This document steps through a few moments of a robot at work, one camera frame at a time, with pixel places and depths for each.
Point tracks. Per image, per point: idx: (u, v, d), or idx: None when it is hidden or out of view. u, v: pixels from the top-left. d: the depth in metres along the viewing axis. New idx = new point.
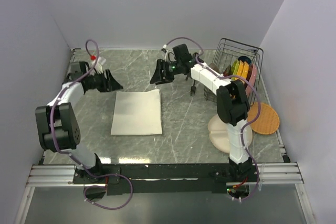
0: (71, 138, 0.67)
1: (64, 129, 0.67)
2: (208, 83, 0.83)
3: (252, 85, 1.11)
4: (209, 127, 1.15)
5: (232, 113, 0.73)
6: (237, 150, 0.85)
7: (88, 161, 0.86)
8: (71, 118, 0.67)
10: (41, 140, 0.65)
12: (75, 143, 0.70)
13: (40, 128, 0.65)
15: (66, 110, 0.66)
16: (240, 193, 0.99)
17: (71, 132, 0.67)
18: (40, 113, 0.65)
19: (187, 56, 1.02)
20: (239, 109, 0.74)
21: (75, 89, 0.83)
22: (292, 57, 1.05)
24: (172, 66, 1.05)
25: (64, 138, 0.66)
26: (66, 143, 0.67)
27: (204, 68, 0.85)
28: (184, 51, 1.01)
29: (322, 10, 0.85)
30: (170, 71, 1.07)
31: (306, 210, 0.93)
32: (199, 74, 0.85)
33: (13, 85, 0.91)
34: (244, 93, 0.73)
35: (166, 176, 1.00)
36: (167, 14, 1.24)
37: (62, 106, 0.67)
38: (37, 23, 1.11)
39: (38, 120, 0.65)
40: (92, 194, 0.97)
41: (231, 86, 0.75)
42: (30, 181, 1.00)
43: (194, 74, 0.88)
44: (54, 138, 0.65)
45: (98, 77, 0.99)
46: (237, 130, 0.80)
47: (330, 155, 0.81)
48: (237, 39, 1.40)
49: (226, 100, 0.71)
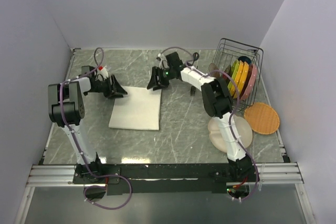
0: (76, 111, 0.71)
1: (71, 103, 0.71)
2: (196, 82, 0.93)
3: (252, 84, 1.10)
4: (209, 127, 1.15)
5: (217, 106, 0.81)
6: (231, 146, 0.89)
7: (89, 154, 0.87)
8: (77, 94, 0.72)
10: (50, 112, 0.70)
12: (80, 117, 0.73)
13: (51, 100, 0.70)
15: (75, 86, 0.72)
16: (240, 193, 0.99)
17: (77, 107, 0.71)
18: (52, 87, 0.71)
19: (178, 62, 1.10)
20: (223, 103, 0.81)
21: (83, 82, 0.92)
22: (291, 56, 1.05)
24: (166, 72, 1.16)
25: (71, 110, 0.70)
26: (71, 116, 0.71)
27: (192, 70, 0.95)
28: (175, 58, 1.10)
29: (322, 10, 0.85)
30: (165, 77, 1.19)
31: (307, 211, 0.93)
32: (188, 75, 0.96)
33: (12, 85, 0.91)
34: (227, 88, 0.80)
35: (166, 176, 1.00)
36: (167, 14, 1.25)
37: (71, 83, 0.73)
38: (37, 23, 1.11)
39: (50, 93, 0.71)
40: (92, 194, 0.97)
41: (214, 83, 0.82)
42: (30, 181, 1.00)
43: (184, 75, 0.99)
44: (62, 109, 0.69)
45: (104, 82, 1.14)
46: (226, 124, 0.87)
47: (329, 155, 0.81)
48: (238, 39, 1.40)
49: (209, 95, 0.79)
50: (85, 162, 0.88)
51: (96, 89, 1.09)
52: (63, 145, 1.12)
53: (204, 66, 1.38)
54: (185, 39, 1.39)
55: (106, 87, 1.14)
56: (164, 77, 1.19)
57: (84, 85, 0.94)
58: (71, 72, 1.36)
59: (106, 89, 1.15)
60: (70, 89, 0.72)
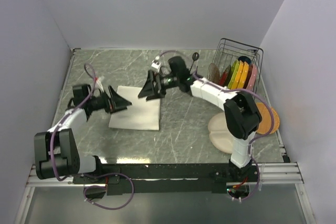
0: (70, 166, 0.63)
1: (62, 157, 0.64)
2: (213, 99, 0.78)
3: (252, 84, 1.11)
4: (209, 127, 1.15)
5: (245, 126, 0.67)
6: (240, 158, 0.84)
7: (87, 166, 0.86)
8: (70, 146, 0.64)
10: (38, 168, 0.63)
12: (74, 170, 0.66)
13: (37, 157, 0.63)
15: (66, 136, 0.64)
16: (240, 193, 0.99)
17: (70, 161, 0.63)
18: (39, 138, 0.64)
19: (185, 72, 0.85)
20: (251, 120, 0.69)
21: (77, 116, 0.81)
22: (291, 57, 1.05)
24: (167, 79, 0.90)
25: (63, 165, 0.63)
26: (64, 171, 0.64)
27: (205, 83, 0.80)
28: (181, 67, 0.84)
29: (322, 11, 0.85)
30: (165, 85, 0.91)
31: (306, 210, 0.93)
32: (200, 90, 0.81)
33: (12, 85, 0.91)
34: (253, 103, 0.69)
35: (166, 176, 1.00)
36: (167, 15, 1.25)
37: (62, 132, 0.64)
38: (37, 24, 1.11)
39: (36, 147, 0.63)
40: (92, 194, 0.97)
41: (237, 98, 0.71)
42: (30, 181, 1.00)
43: (195, 91, 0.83)
44: (54, 166, 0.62)
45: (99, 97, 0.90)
46: (246, 143, 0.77)
47: (330, 155, 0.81)
48: (238, 40, 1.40)
49: (237, 112, 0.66)
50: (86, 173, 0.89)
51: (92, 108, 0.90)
52: None
53: (204, 66, 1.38)
54: (185, 39, 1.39)
55: (103, 103, 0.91)
56: (164, 86, 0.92)
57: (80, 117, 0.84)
58: (71, 72, 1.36)
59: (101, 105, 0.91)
60: (61, 139, 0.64)
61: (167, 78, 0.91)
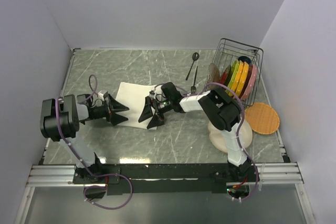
0: (71, 123, 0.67)
1: (64, 114, 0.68)
2: (196, 104, 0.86)
3: (252, 84, 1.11)
4: (209, 127, 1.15)
5: (223, 114, 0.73)
6: (234, 152, 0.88)
7: (88, 158, 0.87)
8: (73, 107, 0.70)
10: (41, 125, 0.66)
12: (75, 129, 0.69)
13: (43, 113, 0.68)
15: (70, 99, 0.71)
16: (240, 193, 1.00)
17: (72, 118, 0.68)
18: (46, 103, 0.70)
19: (176, 94, 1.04)
20: (229, 110, 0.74)
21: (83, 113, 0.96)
22: (291, 56, 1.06)
24: (163, 102, 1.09)
25: (64, 121, 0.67)
26: (64, 127, 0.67)
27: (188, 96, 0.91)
28: (172, 91, 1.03)
29: (322, 9, 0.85)
30: (161, 108, 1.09)
31: (306, 210, 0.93)
32: (186, 103, 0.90)
33: (12, 85, 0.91)
34: (227, 94, 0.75)
35: (166, 176, 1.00)
36: (167, 15, 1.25)
37: (66, 97, 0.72)
38: (37, 24, 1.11)
39: (43, 107, 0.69)
40: (92, 194, 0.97)
41: (213, 95, 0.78)
42: (30, 181, 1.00)
43: (184, 105, 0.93)
44: (56, 120, 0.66)
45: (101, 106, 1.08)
46: (233, 135, 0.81)
47: (330, 155, 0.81)
48: (238, 40, 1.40)
49: (209, 104, 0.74)
50: (85, 166, 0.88)
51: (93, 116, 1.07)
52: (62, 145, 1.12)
53: (204, 66, 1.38)
54: (185, 39, 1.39)
55: (103, 111, 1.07)
56: (160, 109, 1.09)
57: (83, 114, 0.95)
58: (71, 72, 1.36)
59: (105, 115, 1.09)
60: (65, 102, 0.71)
61: (162, 102, 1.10)
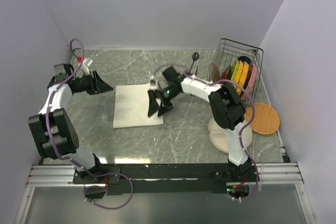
0: (70, 142, 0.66)
1: (61, 135, 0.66)
2: (200, 93, 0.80)
3: (252, 84, 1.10)
4: (209, 127, 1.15)
5: (229, 116, 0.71)
6: (235, 152, 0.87)
7: (88, 162, 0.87)
8: (67, 126, 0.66)
10: (40, 149, 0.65)
12: (75, 146, 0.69)
13: (37, 137, 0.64)
15: (61, 116, 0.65)
16: (240, 193, 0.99)
17: (70, 138, 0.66)
18: (34, 122, 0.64)
19: (176, 75, 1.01)
20: (235, 111, 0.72)
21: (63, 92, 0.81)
22: (292, 56, 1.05)
24: (167, 91, 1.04)
25: (63, 142, 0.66)
26: (65, 147, 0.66)
27: (193, 79, 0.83)
28: (171, 72, 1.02)
29: (322, 10, 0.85)
30: (167, 96, 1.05)
31: (306, 210, 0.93)
32: (190, 86, 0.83)
33: (13, 85, 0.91)
34: (237, 94, 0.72)
35: (166, 176, 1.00)
36: (167, 14, 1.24)
37: (56, 113, 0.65)
38: (37, 24, 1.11)
39: (33, 131, 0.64)
40: (92, 194, 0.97)
41: (222, 91, 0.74)
42: (29, 181, 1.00)
43: (185, 86, 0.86)
44: (54, 144, 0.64)
45: (84, 79, 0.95)
46: (235, 134, 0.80)
47: (329, 155, 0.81)
48: (238, 40, 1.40)
49: (219, 103, 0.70)
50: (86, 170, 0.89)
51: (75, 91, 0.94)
52: None
53: (204, 66, 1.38)
54: (185, 39, 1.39)
55: (87, 85, 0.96)
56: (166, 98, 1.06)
57: (66, 94, 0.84)
58: None
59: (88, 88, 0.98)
60: (56, 120, 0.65)
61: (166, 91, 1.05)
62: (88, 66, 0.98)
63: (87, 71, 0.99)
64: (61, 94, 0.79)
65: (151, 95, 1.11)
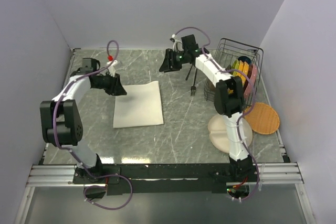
0: (73, 135, 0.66)
1: (66, 126, 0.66)
2: (210, 74, 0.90)
3: (252, 84, 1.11)
4: (209, 127, 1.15)
5: (228, 105, 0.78)
6: (233, 145, 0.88)
7: (88, 161, 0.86)
8: (74, 116, 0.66)
10: (44, 134, 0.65)
12: (77, 139, 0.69)
13: (43, 123, 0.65)
15: (70, 107, 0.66)
16: (240, 193, 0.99)
17: (73, 130, 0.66)
18: (45, 107, 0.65)
19: (194, 45, 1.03)
20: (234, 103, 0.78)
21: (81, 85, 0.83)
22: (292, 56, 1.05)
24: (179, 55, 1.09)
25: (66, 134, 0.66)
26: (67, 139, 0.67)
27: (208, 59, 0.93)
28: (190, 41, 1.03)
29: (322, 10, 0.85)
30: (177, 61, 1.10)
31: (306, 210, 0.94)
32: (203, 65, 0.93)
33: (13, 85, 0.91)
34: (241, 88, 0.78)
35: (166, 176, 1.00)
36: (167, 14, 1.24)
37: (66, 103, 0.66)
38: (37, 24, 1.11)
39: (42, 115, 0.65)
40: (92, 194, 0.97)
41: (230, 81, 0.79)
42: (29, 181, 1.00)
43: (199, 63, 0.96)
44: (56, 131, 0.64)
45: (107, 78, 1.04)
46: (233, 123, 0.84)
47: (329, 155, 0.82)
48: (237, 40, 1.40)
49: (223, 92, 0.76)
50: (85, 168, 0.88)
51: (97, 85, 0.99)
52: None
53: None
54: None
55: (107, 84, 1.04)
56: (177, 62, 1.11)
57: (83, 86, 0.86)
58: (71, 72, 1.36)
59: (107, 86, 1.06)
60: (64, 110, 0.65)
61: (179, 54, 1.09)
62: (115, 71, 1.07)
63: (113, 74, 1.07)
64: (78, 86, 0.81)
65: (168, 54, 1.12)
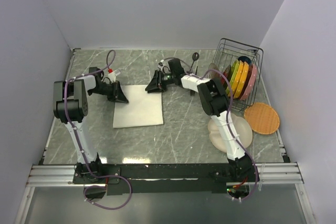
0: (80, 109, 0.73)
1: (74, 100, 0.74)
2: (193, 86, 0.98)
3: (252, 84, 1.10)
4: (209, 127, 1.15)
5: (213, 105, 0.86)
6: (229, 144, 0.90)
7: (90, 153, 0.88)
8: (82, 92, 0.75)
10: (54, 108, 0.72)
12: (83, 115, 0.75)
13: (55, 97, 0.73)
15: (80, 84, 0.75)
16: (240, 193, 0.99)
17: (81, 104, 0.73)
18: (58, 84, 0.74)
19: (180, 70, 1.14)
20: (219, 101, 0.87)
21: (88, 80, 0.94)
22: (291, 56, 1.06)
24: (167, 76, 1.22)
25: (74, 107, 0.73)
26: (75, 113, 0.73)
27: (190, 76, 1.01)
28: (177, 66, 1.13)
29: (321, 9, 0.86)
30: (165, 80, 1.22)
31: (306, 210, 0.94)
32: (187, 81, 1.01)
33: (12, 85, 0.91)
34: (222, 87, 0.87)
35: (166, 176, 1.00)
36: (167, 14, 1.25)
37: (76, 81, 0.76)
38: (37, 24, 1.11)
39: (55, 92, 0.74)
40: (92, 193, 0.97)
41: (210, 83, 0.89)
42: (29, 181, 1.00)
43: (185, 82, 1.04)
44: (65, 105, 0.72)
45: (109, 86, 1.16)
46: (223, 121, 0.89)
47: (329, 155, 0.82)
48: (238, 40, 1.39)
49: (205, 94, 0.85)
50: (85, 161, 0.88)
51: (101, 90, 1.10)
52: (63, 145, 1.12)
53: (204, 66, 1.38)
54: (184, 39, 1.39)
55: (110, 91, 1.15)
56: (165, 81, 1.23)
57: (91, 83, 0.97)
58: (71, 72, 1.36)
59: (110, 92, 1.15)
60: (75, 85, 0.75)
61: (166, 75, 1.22)
62: (115, 77, 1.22)
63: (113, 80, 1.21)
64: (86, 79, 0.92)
65: (156, 75, 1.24)
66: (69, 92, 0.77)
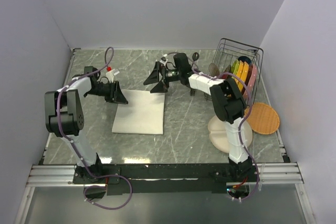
0: (75, 122, 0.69)
1: (69, 114, 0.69)
2: (204, 87, 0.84)
3: (252, 85, 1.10)
4: (209, 127, 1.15)
5: (228, 109, 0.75)
6: (235, 149, 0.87)
7: (89, 158, 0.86)
8: (76, 104, 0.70)
10: (47, 122, 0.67)
12: (79, 128, 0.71)
13: (47, 110, 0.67)
15: (74, 95, 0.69)
16: (240, 193, 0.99)
17: (75, 117, 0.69)
18: (49, 96, 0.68)
19: (187, 67, 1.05)
20: (234, 105, 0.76)
21: (82, 83, 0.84)
22: (292, 56, 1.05)
24: (171, 72, 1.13)
25: (69, 121, 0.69)
26: (70, 127, 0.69)
27: (200, 75, 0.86)
28: (184, 63, 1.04)
29: (322, 10, 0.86)
30: (169, 77, 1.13)
31: (306, 210, 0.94)
32: (196, 81, 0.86)
33: (12, 85, 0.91)
34: (238, 89, 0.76)
35: (166, 176, 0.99)
36: (167, 14, 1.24)
37: (69, 92, 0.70)
38: (37, 25, 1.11)
39: (46, 103, 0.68)
40: (92, 193, 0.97)
41: (224, 85, 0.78)
42: (30, 181, 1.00)
43: (191, 82, 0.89)
44: (59, 119, 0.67)
45: (107, 86, 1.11)
46: (235, 129, 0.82)
47: (329, 155, 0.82)
48: (237, 40, 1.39)
49: (220, 96, 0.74)
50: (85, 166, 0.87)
51: (97, 92, 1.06)
52: (63, 145, 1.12)
53: (204, 66, 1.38)
54: (185, 39, 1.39)
55: (108, 92, 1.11)
56: (168, 78, 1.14)
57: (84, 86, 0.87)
58: (71, 73, 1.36)
59: (107, 94, 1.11)
60: (69, 97, 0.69)
61: (170, 71, 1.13)
62: (113, 77, 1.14)
63: (111, 80, 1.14)
64: (80, 84, 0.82)
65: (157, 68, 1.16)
66: (62, 103, 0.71)
